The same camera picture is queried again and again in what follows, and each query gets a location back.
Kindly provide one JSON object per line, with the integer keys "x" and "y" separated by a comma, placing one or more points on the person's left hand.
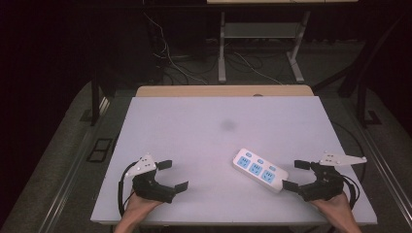
{"x": 139, "y": 207}

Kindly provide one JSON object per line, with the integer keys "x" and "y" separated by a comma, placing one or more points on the aluminium floor rail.
{"x": 74, "y": 168}
{"x": 385, "y": 168}

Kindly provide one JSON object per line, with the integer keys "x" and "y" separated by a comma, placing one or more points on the person's right hand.
{"x": 336, "y": 208}

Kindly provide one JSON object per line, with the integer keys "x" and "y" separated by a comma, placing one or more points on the black stand leg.
{"x": 95, "y": 97}
{"x": 362, "y": 103}

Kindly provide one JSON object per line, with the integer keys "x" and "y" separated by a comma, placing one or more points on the black floor frame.
{"x": 99, "y": 150}

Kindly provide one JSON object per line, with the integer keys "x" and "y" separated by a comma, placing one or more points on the grey metal stand frame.
{"x": 259, "y": 30}

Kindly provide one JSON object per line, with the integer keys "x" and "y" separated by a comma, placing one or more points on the white power strip blue sockets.
{"x": 259, "y": 170}

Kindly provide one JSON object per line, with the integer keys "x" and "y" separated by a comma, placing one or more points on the wooden table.
{"x": 223, "y": 91}

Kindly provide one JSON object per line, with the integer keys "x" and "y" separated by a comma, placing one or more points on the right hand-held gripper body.
{"x": 327, "y": 186}

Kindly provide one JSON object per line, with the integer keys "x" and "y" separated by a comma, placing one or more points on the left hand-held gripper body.
{"x": 152, "y": 191}

